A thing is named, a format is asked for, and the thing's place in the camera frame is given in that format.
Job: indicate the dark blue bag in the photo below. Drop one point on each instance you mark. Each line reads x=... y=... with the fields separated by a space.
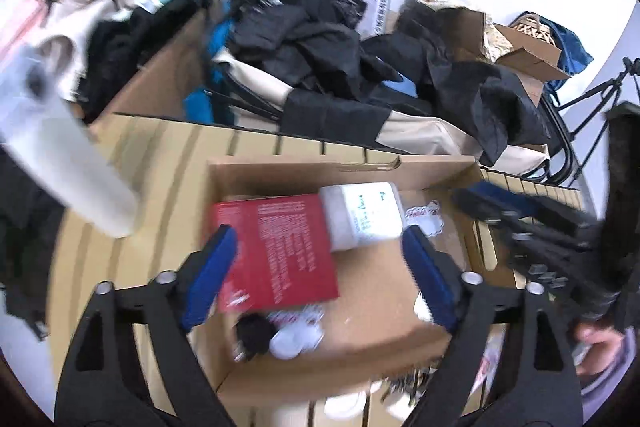
x=575 y=49

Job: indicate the cream canvas bag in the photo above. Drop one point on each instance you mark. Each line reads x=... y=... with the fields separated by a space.
x=430 y=132

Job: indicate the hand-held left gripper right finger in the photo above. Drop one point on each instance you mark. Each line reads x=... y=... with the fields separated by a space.
x=430 y=277

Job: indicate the black metal chair frame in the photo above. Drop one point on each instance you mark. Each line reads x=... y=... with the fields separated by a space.
x=562 y=147

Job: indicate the large brown cardboard box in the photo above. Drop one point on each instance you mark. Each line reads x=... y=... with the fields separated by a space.
x=165 y=77

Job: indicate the red book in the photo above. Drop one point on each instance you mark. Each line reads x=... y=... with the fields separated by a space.
x=280 y=252

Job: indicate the white pill bottle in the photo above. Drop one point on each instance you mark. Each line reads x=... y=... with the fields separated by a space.
x=362 y=214

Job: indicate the white cylindrical container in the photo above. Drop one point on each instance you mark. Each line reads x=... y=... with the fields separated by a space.
x=65 y=152

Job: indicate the person's right forearm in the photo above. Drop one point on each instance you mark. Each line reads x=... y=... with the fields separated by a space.
x=612 y=392

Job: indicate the white printed carton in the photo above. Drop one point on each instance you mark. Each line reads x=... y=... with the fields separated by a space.
x=375 y=2

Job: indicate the small white object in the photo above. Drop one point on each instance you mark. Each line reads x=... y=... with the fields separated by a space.
x=425 y=307

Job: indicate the person's right hand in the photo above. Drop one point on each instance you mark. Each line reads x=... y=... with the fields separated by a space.
x=602 y=349

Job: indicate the black garment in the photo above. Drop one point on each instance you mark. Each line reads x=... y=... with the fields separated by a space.
x=490 y=107

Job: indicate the black round object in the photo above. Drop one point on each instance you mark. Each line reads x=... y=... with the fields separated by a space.
x=255 y=334

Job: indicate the black tripod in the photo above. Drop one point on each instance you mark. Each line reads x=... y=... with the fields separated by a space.
x=607 y=92

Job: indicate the dark cloth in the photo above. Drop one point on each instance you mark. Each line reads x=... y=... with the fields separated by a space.
x=25 y=247

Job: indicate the white round lid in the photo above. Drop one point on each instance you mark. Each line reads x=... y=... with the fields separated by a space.
x=295 y=342

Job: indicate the bright blue bag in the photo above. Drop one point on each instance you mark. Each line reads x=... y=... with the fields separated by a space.
x=212 y=72

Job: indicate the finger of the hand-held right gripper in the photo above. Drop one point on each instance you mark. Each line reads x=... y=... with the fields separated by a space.
x=520 y=199
x=480 y=207

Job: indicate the open small cardboard box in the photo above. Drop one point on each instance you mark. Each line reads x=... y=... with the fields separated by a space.
x=530 y=57

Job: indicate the bunch of keys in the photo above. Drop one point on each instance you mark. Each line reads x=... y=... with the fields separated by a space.
x=407 y=387

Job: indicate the shallow cardboard box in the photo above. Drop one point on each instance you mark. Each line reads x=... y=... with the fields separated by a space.
x=370 y=322

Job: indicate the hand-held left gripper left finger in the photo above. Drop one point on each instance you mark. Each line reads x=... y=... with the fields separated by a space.
x=215 y=277

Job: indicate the pile of black jackets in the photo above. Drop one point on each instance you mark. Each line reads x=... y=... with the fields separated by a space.
x=295 y=22

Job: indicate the brown paper bag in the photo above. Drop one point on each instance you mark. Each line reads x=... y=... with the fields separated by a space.
x=465 y=32

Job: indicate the black cloth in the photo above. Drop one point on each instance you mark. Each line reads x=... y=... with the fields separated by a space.
x=125 y=52

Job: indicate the woven basket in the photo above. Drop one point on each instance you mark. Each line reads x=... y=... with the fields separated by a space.
x=535 y=32

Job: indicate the pink bag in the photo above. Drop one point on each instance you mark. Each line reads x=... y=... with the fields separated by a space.
x=17 y=24

